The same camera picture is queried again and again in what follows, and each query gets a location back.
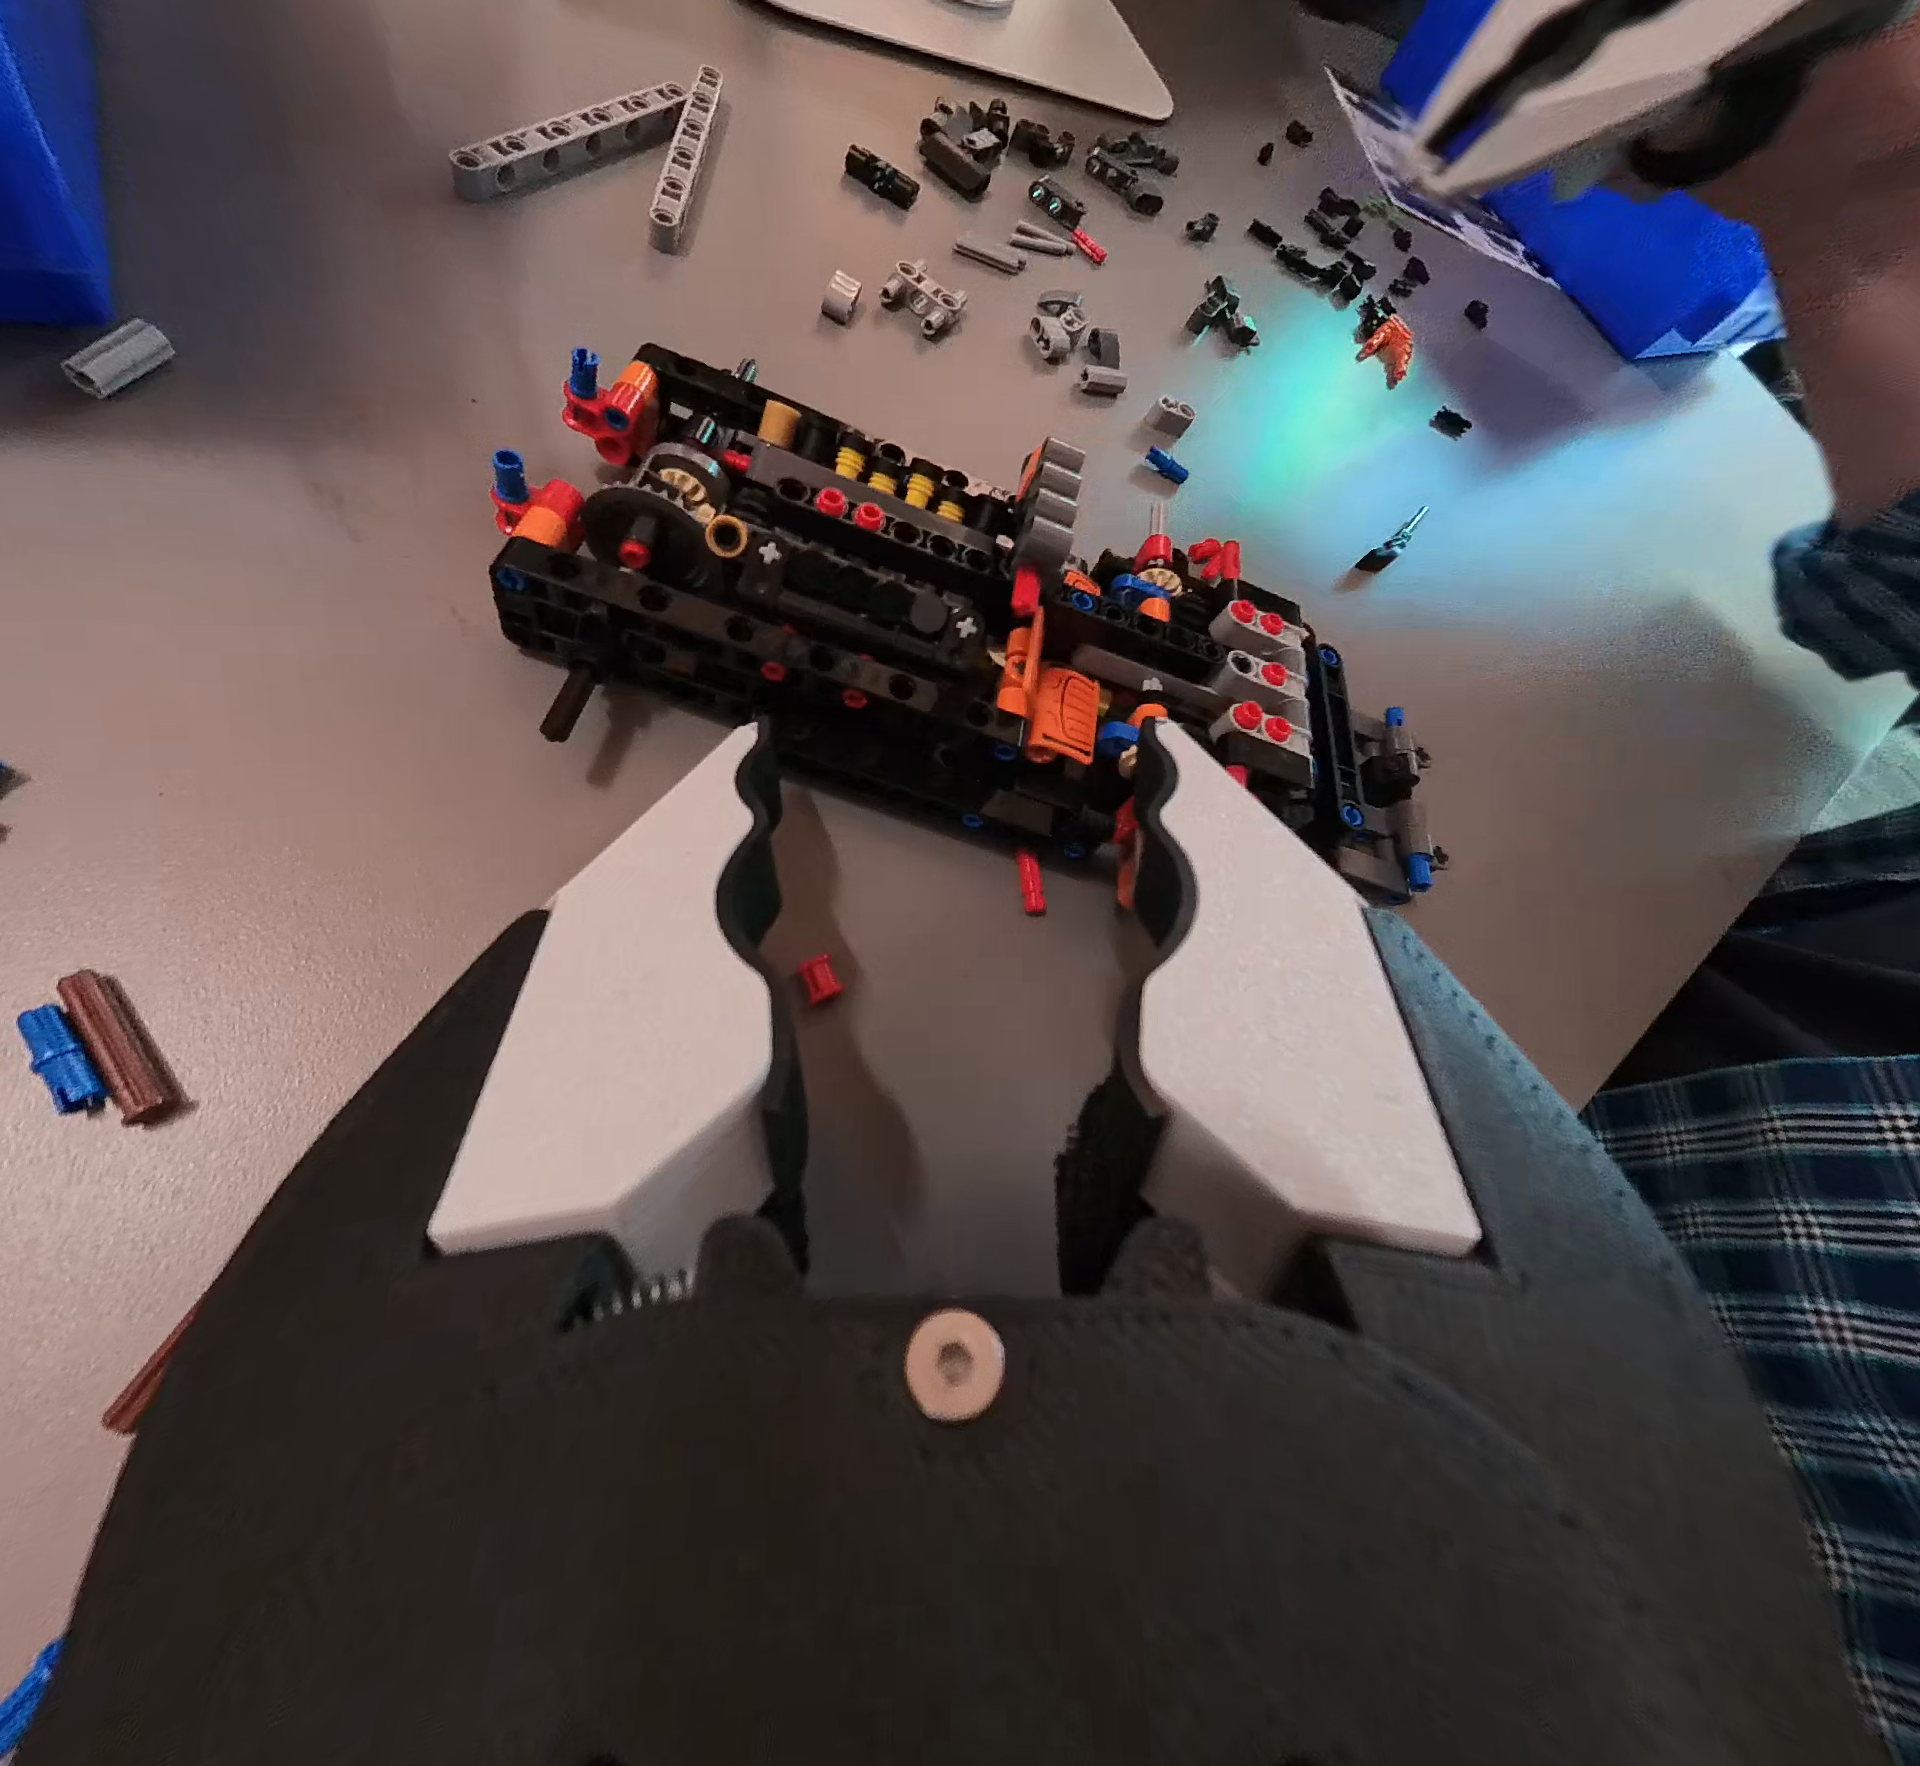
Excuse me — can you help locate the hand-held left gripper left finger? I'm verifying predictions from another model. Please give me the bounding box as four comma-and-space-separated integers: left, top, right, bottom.
424, 718, 814, 1275

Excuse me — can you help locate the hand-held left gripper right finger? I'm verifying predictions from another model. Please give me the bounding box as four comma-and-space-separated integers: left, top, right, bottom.
1115, 716, 1488, 1295

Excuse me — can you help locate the pile of black lego pins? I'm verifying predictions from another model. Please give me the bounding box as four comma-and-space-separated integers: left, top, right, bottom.
1245, 114, 1497, 437

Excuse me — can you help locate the partly built lego car model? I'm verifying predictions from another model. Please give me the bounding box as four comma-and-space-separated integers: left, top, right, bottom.
487, 343, 1450, 907

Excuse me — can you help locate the pile of dark lego connectors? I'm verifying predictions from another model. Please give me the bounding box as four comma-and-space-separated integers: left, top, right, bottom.
839, 90, 1263, 359

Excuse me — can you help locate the person's right forearm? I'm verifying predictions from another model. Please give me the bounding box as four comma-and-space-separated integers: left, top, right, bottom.
1696, 26, 1920, 734

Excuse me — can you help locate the lego sticker sheet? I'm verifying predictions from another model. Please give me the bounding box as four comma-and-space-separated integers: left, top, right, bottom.
1326, 67, 1567, 285

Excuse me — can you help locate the brown ridged lego connector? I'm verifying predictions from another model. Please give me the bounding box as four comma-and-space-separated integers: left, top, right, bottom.
57, 969, 193, 1129

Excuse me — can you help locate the group of light grey lego pieces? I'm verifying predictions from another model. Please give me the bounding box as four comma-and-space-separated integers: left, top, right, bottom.
821, 218, 1127, 402

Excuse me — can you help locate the grey ridged lego connector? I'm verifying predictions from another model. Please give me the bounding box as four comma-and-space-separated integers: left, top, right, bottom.
59, 316, 178, 401

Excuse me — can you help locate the long grey lego beam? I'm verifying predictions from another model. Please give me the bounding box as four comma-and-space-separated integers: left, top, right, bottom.
647, 63, 726, 256
447, 77, 687, 208

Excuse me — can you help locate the blue storage bin with tag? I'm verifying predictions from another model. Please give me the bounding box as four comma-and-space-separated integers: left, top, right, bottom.
0, 0, 117, 330

